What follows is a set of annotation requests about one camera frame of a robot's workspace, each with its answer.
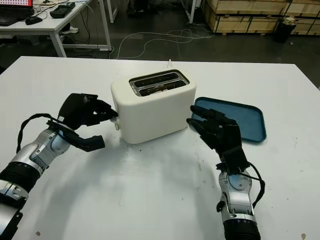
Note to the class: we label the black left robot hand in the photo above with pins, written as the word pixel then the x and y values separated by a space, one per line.
pixel 75 110

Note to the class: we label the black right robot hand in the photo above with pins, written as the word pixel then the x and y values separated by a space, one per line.
pixel 225 137

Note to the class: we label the white toaster lever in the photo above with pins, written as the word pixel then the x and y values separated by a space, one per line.
pixel 115 120

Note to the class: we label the white bread slice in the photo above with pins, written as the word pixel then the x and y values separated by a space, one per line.
pixel 162 88

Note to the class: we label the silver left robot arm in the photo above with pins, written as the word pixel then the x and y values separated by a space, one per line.
pixel 32 155

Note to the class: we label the blue plastic tray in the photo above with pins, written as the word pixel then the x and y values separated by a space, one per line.
pixel 250 120

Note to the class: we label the small silver toaster dial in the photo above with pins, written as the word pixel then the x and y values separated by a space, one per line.
pixel 118 127

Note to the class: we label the cream white toaster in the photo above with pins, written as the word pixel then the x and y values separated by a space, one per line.
pixel 155 115

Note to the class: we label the white desk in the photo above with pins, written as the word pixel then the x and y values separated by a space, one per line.
pixel 47 25

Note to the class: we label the black computer mouse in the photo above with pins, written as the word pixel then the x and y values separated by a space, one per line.
pixel 33 20

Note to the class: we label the black handheld device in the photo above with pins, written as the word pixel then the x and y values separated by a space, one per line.
pixel 62 10

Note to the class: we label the black laptop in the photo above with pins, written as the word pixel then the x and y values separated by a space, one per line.
pixel 13 12

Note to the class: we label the wooden crates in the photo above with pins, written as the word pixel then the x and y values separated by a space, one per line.
pixel 250 17

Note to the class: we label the black bin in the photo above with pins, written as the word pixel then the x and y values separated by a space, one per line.
pixel 285 30

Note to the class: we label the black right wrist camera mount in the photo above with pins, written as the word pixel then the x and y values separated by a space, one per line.
pixel 235 160

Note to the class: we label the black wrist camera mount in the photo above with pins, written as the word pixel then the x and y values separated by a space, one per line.
pixel 90 143
pixel 235 160

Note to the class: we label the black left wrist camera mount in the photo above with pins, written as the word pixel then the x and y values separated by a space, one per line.
pixel 90 143

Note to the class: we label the white desk frame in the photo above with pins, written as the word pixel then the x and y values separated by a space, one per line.
pixel 113 11

